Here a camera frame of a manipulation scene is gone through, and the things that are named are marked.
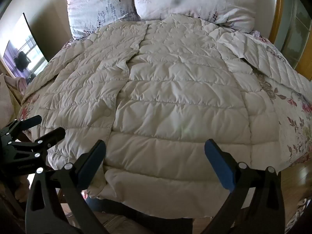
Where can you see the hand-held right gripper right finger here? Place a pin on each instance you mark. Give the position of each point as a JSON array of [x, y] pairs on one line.
[[220, 163]]

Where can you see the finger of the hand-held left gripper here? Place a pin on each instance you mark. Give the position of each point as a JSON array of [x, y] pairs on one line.
[[51, 137], [28, 124]]

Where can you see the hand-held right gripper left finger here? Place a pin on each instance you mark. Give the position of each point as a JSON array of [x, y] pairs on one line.
[[91, 163]]

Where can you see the cream quilted duvet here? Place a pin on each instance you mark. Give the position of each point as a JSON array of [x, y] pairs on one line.
[[170, 90]]

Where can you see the pink cloth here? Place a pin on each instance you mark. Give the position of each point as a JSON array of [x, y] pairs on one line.
[[12, 95]]

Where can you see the flat screen television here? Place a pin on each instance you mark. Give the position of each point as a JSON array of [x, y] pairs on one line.
[[24, 51]]

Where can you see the floral bed sheet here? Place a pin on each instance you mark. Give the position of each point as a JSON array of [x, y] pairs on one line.
[[292, 126]]

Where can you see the white floral pillow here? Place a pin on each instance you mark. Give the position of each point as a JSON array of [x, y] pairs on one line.
[[97, 7], [195, 0]]

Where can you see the glass door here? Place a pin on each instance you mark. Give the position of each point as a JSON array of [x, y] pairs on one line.
[[299, 29]]

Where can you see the wooden headboard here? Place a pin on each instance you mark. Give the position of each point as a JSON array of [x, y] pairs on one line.
[[277, 9]]

